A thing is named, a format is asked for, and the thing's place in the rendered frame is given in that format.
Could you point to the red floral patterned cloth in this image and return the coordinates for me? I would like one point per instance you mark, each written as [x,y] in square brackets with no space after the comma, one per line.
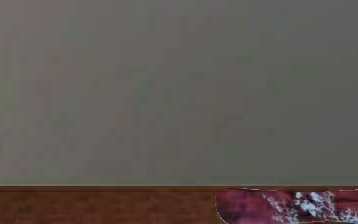
[287,208]

